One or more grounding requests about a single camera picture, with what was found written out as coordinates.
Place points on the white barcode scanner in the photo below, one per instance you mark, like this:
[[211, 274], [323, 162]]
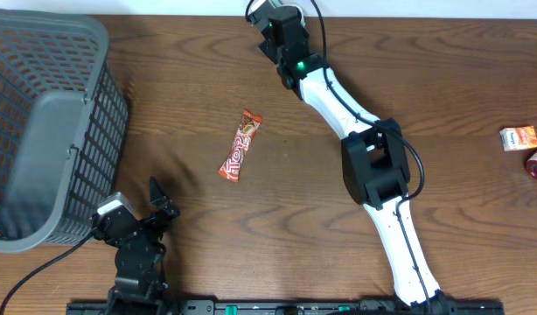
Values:
[[300, 10]]

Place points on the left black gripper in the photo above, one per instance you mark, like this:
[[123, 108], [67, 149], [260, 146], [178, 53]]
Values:
[[167, 207]]

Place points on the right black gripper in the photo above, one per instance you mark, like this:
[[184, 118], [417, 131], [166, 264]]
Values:
[[266, 46]]

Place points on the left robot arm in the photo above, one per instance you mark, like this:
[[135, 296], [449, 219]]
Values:
[[140, 283]]

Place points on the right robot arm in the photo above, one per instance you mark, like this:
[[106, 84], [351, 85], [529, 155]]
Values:
[[374, 152]]

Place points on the grey plastic shopping basket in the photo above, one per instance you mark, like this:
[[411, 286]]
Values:
[[62, 126]]

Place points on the small orange snack packet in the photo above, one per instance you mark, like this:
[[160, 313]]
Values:
[[518, 138]]

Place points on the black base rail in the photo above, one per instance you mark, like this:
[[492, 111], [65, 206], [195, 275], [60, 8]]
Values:
[[437, 306]]

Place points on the red Top snack bag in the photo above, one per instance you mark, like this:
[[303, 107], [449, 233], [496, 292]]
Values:
[[243, 137]]

